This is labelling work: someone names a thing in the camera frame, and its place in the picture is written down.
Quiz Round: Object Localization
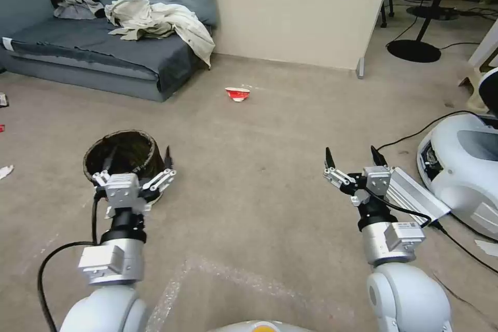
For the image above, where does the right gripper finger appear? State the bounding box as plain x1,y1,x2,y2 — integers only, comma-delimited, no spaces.
370,145,389,168
321,147,357,193

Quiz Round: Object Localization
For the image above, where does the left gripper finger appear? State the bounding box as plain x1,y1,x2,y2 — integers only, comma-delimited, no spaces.
92,145,118,189
141,146,178,193

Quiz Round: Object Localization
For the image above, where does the dark round trash can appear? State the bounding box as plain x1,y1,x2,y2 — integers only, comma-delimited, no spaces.
82,129,167,205

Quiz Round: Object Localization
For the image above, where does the black round base stand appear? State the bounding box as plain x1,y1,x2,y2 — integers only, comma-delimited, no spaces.
385,0,448,63
406,4,461,21

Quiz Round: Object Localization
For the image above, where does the crushed red paper cup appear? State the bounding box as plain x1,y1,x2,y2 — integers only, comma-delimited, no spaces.
224,87,251,104

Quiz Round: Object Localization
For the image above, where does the white paper strip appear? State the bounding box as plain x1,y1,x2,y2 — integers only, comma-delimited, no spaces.
473,239,498,257

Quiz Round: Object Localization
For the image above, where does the grey blue sofa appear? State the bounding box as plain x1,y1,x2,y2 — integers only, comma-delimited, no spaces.
0,0,218,103

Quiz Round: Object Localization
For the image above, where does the white robot front shell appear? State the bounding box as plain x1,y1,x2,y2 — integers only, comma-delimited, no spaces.
212,320,305,332

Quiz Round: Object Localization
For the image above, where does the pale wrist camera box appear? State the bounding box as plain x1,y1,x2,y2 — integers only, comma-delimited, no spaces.
349,165,392,206
104,173,153,219

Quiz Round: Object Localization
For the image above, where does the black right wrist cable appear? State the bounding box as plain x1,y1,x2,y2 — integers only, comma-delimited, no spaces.
379,196,435,228

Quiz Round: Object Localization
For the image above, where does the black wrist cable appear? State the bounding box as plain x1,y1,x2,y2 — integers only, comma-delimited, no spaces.
37,195,105,332
379,196,435,228

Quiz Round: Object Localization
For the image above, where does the silver aluminium rail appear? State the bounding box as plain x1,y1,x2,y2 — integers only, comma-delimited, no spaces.
383,167,452,228

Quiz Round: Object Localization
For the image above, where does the black floor cable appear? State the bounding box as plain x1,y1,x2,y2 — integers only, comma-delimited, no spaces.
376,110,474,152
434,223,498,272

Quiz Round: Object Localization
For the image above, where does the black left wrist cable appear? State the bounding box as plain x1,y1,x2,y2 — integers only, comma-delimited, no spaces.
37,195,105,332

